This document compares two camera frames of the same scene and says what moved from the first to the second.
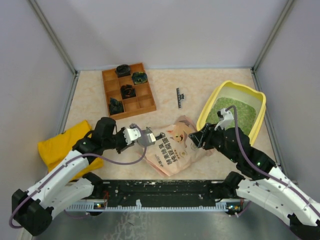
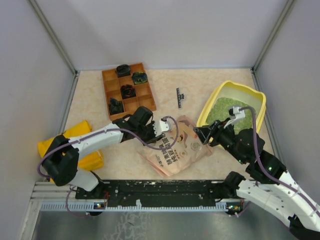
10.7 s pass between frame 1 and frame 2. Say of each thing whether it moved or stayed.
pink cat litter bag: stayed
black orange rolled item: stayed
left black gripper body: moved
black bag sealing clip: stayed
